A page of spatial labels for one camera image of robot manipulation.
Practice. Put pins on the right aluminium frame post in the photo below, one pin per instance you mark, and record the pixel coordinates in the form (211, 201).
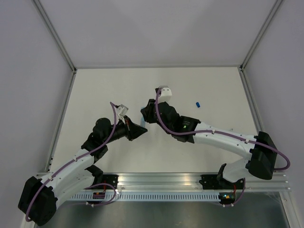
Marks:
(262, 31)

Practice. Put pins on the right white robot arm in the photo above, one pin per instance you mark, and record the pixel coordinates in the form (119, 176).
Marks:
(256, 151)

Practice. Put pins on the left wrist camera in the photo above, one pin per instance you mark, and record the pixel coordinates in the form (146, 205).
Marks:
(121, 111)

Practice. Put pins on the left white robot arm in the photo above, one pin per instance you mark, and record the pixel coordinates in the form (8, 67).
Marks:
(41, 197)

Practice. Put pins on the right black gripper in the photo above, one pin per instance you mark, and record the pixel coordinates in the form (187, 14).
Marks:
(147, 111)

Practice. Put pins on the aluminium front rail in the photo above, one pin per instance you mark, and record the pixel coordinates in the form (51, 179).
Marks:
(162, 182)

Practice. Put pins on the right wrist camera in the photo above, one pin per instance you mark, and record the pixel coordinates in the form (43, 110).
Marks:
(165, 92)

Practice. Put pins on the light blue highlighter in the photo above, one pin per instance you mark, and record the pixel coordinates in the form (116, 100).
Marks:
(142, 123)

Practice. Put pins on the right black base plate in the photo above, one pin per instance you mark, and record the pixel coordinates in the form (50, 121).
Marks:
(214, 182)

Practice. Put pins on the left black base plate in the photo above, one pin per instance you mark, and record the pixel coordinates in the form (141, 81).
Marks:
(111, 179)

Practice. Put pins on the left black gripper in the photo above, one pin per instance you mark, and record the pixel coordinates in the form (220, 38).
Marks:
(134, 131)

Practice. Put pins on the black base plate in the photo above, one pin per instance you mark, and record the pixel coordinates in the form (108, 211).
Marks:
(214, 182)
(111, 179)

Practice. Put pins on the left aluminium frame post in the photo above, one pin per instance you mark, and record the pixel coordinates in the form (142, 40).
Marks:
(50, 27)

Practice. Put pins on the white slotted cable duct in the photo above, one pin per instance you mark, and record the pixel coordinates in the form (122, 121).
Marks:
(148, 196)

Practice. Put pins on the aluminium frame post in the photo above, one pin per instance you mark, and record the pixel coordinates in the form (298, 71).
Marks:
(50, 27)
(262, 31)

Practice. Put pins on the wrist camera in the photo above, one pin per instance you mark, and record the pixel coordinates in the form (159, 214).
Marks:
(121, 111)
(165, 92)

